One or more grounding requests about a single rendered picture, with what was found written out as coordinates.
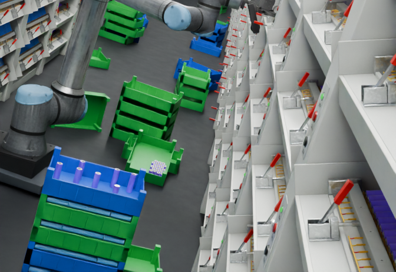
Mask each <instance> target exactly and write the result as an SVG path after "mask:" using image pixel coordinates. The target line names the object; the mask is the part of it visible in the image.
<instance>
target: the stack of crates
mask: <svg viewBox="0 0 396 272"><path fill-rule="evenodd" d="M136 80H137V76H133V79H132V80H131V81H130V82H126V81H124V83H123V87H122V90H121V94H120V98H119V101H118V105H117V108H116V111H115V115H114V119H113V123H112V126H111V130H110V134H109V136H111V137H113V138H116V139H119V140H122V141H124V142H127V141H128V138H129V136H130V133H134V136H133V138H137V135H138V132H139V130H140V129H142V130H143V134H144V135H148V136H151V137H155V138H158V139H161V140H165V141H168V142H169V140H170V136H171V133H172V130H173V127H174V123H175V121H176V117H177V114H178V111H179V107H180V103H181V101H182V98H183V94H184V93H183V92H180V94H179V95H176V94H173V93H170V92H168V91H165V90H162V89H158V88H156V87H153V86H150V85H148V84H144V83H141V82H139V81H136Z"/></svg>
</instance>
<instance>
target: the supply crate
mask: <svg viewBox="0 0 396 272"><path fill-rule="evenodd" d="M60 151H61V148H60V147H57V146H56V147H55V149H54V153H53V156H52V159H51V162H50V165H49V167H48V169H47V173H46V176H45V181H44V185H43V188H42V192H41V193H42V194H46V195H51V196H56V197H59V198H63V199H67V200H71V201H75V202H80V203H83V204H87V205H92V206H95V207H100V208H104V209H109V210H112V211H117V212H121V213H124V214H129V215H134V216H137V217H140V213H141V210H142V207H143V204H144V200H145V197H146V191H145V190H144V177H145V174H146V169H143V168H140V171H139V174H136V175H137V176H136V180H135V183H134V186H133V190H132V193H128V192H126V190H127V186H128V182H129V180H130V176H131V174H132V173H131V172H126V171H122V170H120V174H119V176H118V180H117V184H116V185H119V186H120V189H119V192H118V194H115V193H112V191H113V188H111V187H110V184H111V180H112V177H113V173H114V170H115V168H111V167H108V166H103V165H99V164H96V163H91V162H87V161H85V166H84V170H83V173H82V177H81V180H80V181H79V184H76V183H73V180H74V176H75V171H76V168H78V165H79V163H80V160H79V159H75V158H71V157H68V156H63V155H60ZM57 162H61V163H63V165H62V169H61V173H60V178H59V179H55V178H53V176H54V172H55V168H56V165H57ZM96 172H99V173H101V176H100V180H99V183H98V186H97V189H96V188H92V187H91V185H92V183H93V179H94V175H95V173H96Z"/></svg>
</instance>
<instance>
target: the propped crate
mask: <svg viewBox="0 0 396 272"><path fill-rule="evenodd" d="M176 142H177V140H175V139H173V141H172V143H171V142H168V141H165V140H161V139H158V138H155V137H151V136H148V135H144V134H143V130H142V129H140V130H139V132H138V135H137V138H136V141H135V142H134V146H133V148H132V150H131V153H130V156H129V158H128V161H127V163H126V167H125V170H124V171H126V172H131V173H135V174H139V171H140V168H143V169H146V174H145V177H144V181H146V182H149V183H153V184H155V185H158V186H163V184H164V181H165V178H166V175H167V171H168V169H169V166H170V162H171V158H172V156H173V152H174V148H175V145H176ZM155 160H157V161H161V162H164V163H165V165H166V170H165V171H163V174H162V176H157V175H154V174H151V173H149V169H150V166H151V163H152V162H154V161H155Z"/></svg>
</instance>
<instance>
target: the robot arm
mask: <svg viewBox="0 0 396 272"><path fill-rule="evenodd" d="M115 1H117V2H120V3H122V4H124V5H127V6H129V7H130V8H133V9H135V10H137V11H140V12H142V13H144V14H146V15H148V16H150V17H153V18H155V19H157V20H159V21H161V22H163V23H165V24H166V25H167V26H168V27H169V28H170V29H172V30H175V31H190V32H191V33H192V34H194V35H197V36H200V37H211V36H212V35H213V32H214V30H215V26H216V23H217V19H218V16H219V13H220V9H221V7H222V5H223V6H226V7H229V8H233V9H236V10H238V9H239V7H240V8H242V9H243V8H244V6H245V4H247V6H248V10H249V16H250V21H251V26H250V29H251V31H252V32H253V33H254V34H257V33H259V30H260V25H259V24H255V23H254V21H258V20H257V16H256V12H258V13H260V14H263V15H267V16H272V17H275V16H276V13H277V7H278V6H277V5H276V6H274V4H275V1H276V0H250V1H249V0H198V3H197V7H191V6H185V5H182V4H180V3H178V2H175V1H171V0H115ZM108 2H109V0H81V3H80V7H79V10H78V13H77V17H76V19H75V23H74V27H73V29H72V33H71V36H70V40H69V43H68V47H67V50H66V53H65V57H64V60H63V63H62V66H61V70H60V74H59V76H58V79H57V80H55V81H53V82H52V84H51V88H48V87H45V86H40V85H36V84H27V85H23V86H20V87H19V88H18V90H17V93H16V96H15V103H14V109H13V113H12V119H11V125H10V129H9V131H8V133H7V134H6V136H5V137H4V139H3V141H2V147H3V148H4V149H5V150H7V151H9V152H12V153H15V154H18V155H23V156H42V155H45V154H46V152H47V143H46V139H45V131H46V128H47V126H48V125H56V124H72V123H76V122H79V121H80V120H82V119H83V118H84V116H85V114H86V112H87V109H88V102H87V99H86V98H85V95H84V94H85V91H84V89H83V87H82V86H83V82H84V79H85V75H86V73H87V69H88V66H89V63H90V60H91V56H92V54H93V50H94V47H95V43H96V40H97V37H98V33H99V31H100V28H101V24H102V21H103V18H104V14H105V11H106V9H107V5H108ZM273 6H274V7H273ZM272 8H273V10H272Z"/></svg>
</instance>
